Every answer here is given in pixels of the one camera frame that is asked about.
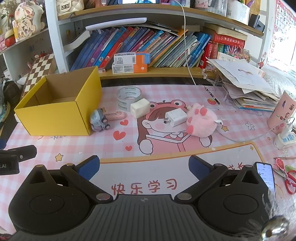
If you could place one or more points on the wooden pencil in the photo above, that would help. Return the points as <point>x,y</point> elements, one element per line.
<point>285,158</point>

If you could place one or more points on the pink utility knife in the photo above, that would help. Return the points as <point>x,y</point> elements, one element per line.
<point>116,115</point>

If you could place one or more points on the brown white chessboard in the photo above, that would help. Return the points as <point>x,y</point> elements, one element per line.
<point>39,69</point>

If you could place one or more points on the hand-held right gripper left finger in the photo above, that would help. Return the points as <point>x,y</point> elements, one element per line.
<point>89,168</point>

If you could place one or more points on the small white plug adapter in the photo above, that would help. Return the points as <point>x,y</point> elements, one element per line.
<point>286,129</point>

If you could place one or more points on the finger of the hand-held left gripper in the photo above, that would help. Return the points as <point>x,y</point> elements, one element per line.
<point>25,151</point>

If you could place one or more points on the pink cartoon desk mat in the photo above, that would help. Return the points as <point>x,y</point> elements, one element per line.
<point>161,148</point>

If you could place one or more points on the alphabet wall poster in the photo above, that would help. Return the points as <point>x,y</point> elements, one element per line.
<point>283,27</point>

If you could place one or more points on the row of colourful books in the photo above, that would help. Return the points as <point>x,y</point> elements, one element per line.
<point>166,46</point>

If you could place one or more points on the red scissors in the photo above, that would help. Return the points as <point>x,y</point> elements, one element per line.
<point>290,180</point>

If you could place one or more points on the brown leather shoe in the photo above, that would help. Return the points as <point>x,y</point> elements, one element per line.
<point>10,91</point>

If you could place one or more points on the white charger plug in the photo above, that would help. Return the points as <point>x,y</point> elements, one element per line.
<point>177,117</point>

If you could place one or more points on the yellow cardboard box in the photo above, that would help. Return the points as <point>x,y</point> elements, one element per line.
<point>57,118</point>

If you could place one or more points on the thick dark-cover book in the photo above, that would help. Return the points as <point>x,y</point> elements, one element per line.
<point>76,41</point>

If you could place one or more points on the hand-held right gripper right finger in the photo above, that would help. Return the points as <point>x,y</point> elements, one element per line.
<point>198,168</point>

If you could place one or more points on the black stand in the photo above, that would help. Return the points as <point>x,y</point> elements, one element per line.
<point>255,23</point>

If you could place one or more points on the pink cylindrical container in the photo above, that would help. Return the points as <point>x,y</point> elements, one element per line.
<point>282,111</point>

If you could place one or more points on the white pen holder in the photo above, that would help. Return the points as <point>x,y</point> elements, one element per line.
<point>238,11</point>

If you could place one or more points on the pink plush toy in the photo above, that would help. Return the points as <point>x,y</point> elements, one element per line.
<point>203,124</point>

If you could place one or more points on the black marker pen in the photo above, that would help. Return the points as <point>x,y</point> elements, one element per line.
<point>212,95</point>

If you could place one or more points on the black smartphone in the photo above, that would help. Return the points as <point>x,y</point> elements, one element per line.
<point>266,176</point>

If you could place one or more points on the clear tape roll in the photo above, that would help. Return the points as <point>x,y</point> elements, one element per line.
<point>126,92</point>

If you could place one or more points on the bunny decoration plaque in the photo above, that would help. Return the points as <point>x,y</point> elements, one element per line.
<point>25,20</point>

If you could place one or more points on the red round jar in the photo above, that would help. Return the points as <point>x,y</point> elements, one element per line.
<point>10,39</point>

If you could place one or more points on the grey toy car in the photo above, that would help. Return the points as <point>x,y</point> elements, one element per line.
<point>99,120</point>

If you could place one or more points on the phone with lit screen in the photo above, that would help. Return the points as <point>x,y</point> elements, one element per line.
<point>138,1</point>

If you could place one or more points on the white quilted purse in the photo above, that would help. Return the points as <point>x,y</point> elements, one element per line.
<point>69,7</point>

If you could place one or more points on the white bookshelf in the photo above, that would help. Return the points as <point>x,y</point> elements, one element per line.
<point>129,11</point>

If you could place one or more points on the white slim notebook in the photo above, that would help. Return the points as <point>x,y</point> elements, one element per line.
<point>115,23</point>

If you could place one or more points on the stack of papers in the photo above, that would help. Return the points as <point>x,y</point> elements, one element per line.
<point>242,76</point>

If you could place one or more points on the white rectangular block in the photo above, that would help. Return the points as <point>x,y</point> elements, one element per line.
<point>140,107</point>

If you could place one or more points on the white power strip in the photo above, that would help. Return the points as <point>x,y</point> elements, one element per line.
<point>285,141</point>

